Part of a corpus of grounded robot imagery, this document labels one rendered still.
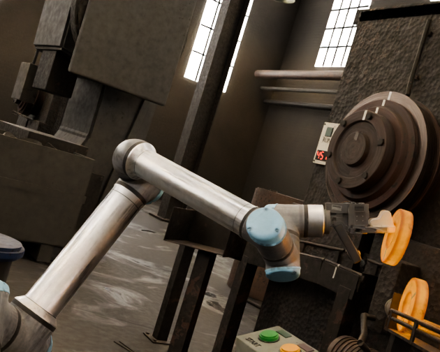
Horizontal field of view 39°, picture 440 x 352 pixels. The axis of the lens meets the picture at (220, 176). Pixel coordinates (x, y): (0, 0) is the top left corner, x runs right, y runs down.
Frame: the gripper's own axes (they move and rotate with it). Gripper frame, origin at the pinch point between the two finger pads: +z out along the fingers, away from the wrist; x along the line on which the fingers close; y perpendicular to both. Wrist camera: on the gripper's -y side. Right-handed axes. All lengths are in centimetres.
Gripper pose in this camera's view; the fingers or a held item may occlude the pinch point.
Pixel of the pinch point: (398, 230)
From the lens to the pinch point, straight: 174.7
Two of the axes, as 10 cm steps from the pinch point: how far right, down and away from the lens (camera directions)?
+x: 0.7, 0.1, 10.0
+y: 0.1, -10.0, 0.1
